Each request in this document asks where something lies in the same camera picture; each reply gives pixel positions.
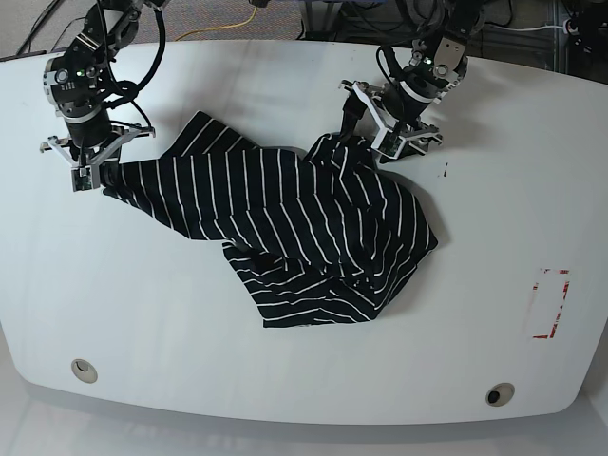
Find yellow cable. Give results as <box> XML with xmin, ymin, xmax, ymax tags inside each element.
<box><xmin>176</xmin><ymin>2</ymin><xmax>267</xmax><ymax>42</ymax></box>

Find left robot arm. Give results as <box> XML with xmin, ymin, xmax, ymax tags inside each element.
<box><xmin>338</xmin><ymin>1</ymin><xmax>484</xmax><ymax>162</ymax></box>

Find right table cable grommet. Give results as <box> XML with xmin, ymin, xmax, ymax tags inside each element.
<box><xmin>485</xmin><ymin>383</ymin><xmax>515</xmax><ymax>408</ymax></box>

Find aluminium frame rail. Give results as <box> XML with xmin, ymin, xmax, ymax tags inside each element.
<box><xmin>299</xmin><ymin>1</ymin><xmax>344</xmax><ymax>41</ymax></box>

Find left table cable grommet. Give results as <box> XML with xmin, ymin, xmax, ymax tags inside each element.
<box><xmin>71</xmin><ymin>359</ymin><xmax>98</xmax><ymax>384</ymax></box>

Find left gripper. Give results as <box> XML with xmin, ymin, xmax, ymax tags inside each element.
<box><xmin>339</xmin><ymin>80</ymin><xmax>443</xmax><ymax>157</ymax></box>

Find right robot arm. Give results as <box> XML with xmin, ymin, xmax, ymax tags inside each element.
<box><xmin>40</xmin><ymin>1</ymin><xmax>167</xmax><ymax>192</ymax></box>

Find red tape rectangle marking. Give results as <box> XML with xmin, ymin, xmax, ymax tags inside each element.
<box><xmin>526</xmin><ymin>269</ymin><xmax>570</xmax><ymax>339</ymax></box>

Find table cable grommet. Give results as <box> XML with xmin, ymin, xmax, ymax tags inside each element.
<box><xmin>71</xmin><ymin>359</ymin><xmax>98</xmax><ymax>384</ymax></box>
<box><xmin>485</xmin><ymin>383</ymin><xmax>515</xmax><ymax>408</ymax></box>

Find white cable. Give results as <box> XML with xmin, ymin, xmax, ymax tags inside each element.
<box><xmin>493</xmin><ymin>21</ymin><xmax>566</xmax><ymax>34</ymax></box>

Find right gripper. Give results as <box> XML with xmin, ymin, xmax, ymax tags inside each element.
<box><xmin>40</xmin><ymin>118</ymin><xmax>156</xmax><ymax>190</ymax></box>

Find white power strip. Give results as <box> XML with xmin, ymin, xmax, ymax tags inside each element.
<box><xmin>562</xmin><ymin>18</ymin><xmax>580</xmax><ymax>37</ymax></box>

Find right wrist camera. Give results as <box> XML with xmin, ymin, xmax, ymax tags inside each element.
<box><xmin>70</xmin><ymin>165</ymin><xmax>101</xmax><ymax>192</ymax></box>

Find black white striped t-shirt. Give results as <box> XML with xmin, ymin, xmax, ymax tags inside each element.
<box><xmin>104</xmin><ymin>112</ymin><xmax>437</xmax><ymax>328</ymax></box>

